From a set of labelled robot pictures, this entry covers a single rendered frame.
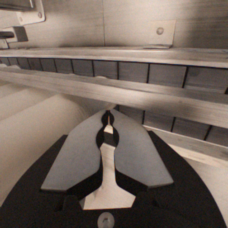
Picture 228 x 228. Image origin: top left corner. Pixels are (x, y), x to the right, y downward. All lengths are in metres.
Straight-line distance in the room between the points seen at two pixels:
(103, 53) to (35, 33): 0.21
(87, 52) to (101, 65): 0.03
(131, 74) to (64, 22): 0.17
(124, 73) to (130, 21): 0.08
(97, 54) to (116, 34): 0.05
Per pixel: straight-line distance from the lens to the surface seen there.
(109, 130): 0.17
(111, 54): 0.17
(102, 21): 0.23
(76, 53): 0.20
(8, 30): 0.28
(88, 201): 0.37
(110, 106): 0.16
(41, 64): 0.27
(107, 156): 0.28
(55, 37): 0.30
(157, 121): 0.17
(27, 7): 0.33
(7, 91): 0.20
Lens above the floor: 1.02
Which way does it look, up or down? 48 degrees down
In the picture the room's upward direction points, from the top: 136 degrees counter-clockwise
